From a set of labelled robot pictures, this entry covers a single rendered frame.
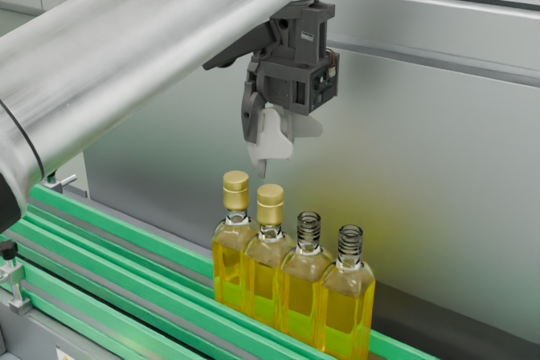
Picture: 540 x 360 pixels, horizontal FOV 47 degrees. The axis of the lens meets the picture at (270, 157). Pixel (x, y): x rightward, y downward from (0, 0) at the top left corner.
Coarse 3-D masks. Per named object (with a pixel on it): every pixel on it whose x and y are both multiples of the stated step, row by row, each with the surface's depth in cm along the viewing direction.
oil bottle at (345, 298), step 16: (336, 272) 76; (352, 272) 76; (368, 272) 77; (320, 288) 78; (336, 288) 76; (352, 288) 75; (368, 288) 77; (320, 304) 79; (336, 304) 77; (352, 304) 76; (368, 304) 79; (320, 320) 80; (336, 320) 78; (352, 320) 77; (368, 320) 81; (320, 336) 81; (336, 336) 79; (352, 336) 78; (368, 336) 82; (336, 352) 80; (352, 352) 79
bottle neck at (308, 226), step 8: (304, 216) 78; (312, 216) 78; (320, 216) 78; (304, 224) 76; (312, 224) 76; (320, 224) 77; (304, 232) 77; (312, 232) 77; (304, 240) 78; (312, 240) 77; (304, 248) 78; (312, 248) 78
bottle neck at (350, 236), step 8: (352, 224) 76; (344, 232) 76; (352, 232) 76; (360, 232) 74; (344, 240) 74; (352, 240) 74; (360, 240) 74; (344, 248) 75; (352, 248) 74; (360, 248) 75; (344, 256) 75; (352, 256) 75; (360, 256) 76; (344, 264) 76; (352, 264) 75; (360, 264) 76
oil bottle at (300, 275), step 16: (288, 256) 79; (304, 256) 79; (320, 256) 79; (288, 272) 79; (304, 272) 78; (320, 272) 78; (288, 288) 81; (304, 288) 79; (288, 304) 82; (304, 304) 80; (288, 320) 83; (304, 320) 81; (304, 336) 82
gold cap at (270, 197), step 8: (272, 184) 81; (264, 192) 79; (272, 192) 79; (280, 192) 79; (264, 200) 78; (272, 200) 78; (280, 200) 79; (264, 208) 79; (272, 208) 79; (280, 208) 79; (256, 216) 81; (264, 216) 79; (272, 216) 79; (280, 216) 80; (264, 224) 80; (272, 224) 80
